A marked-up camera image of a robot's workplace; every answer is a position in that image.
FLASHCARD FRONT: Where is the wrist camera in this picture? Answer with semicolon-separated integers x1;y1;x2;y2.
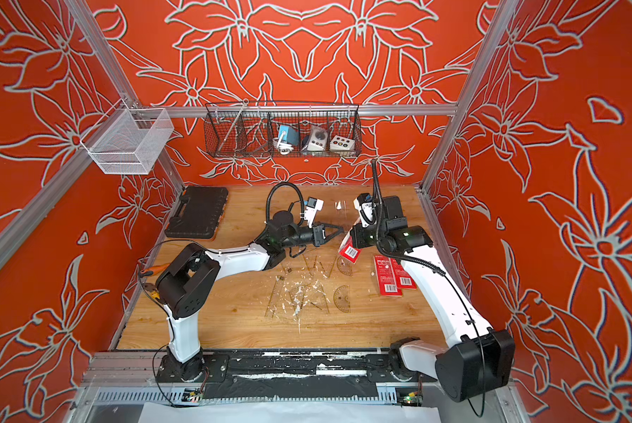
353;193;377;228
303;197;324;227

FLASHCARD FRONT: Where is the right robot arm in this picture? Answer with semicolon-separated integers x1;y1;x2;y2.
350;173;515;402

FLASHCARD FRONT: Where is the black tool case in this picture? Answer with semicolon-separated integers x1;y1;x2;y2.
164;185;229;240

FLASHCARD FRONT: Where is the white grey device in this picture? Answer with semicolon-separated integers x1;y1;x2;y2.
301;126;328;153

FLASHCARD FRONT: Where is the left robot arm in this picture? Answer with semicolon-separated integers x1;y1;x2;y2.
156;182;344;366

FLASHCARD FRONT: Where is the orange handled screwdriver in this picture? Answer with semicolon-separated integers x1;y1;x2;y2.
138;264;170;278

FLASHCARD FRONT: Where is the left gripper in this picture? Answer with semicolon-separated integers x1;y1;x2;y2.
279;222;342;252

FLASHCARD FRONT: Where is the blue white box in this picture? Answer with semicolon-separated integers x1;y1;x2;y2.
277;125;300;146

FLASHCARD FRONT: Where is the clear triangle ruler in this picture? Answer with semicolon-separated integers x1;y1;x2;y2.
301;251;336;280
303;281;329;314

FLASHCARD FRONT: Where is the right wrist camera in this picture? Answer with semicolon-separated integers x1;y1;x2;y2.
353;193;377;228

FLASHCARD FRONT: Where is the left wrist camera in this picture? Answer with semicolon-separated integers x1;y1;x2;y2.
303;197;324;227

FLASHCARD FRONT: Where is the white dotted cube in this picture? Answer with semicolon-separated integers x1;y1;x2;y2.
329;135;355;154

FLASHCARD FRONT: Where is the black wire basket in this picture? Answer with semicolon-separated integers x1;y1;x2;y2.
203;100;363;159

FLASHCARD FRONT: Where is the clear protractor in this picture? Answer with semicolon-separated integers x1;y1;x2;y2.
333;285;351;313
336;257;354;277

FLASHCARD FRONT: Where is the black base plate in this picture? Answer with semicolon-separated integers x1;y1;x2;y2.
152;348;432;404

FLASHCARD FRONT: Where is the white mesh basket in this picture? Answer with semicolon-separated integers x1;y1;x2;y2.
81;109;174;176

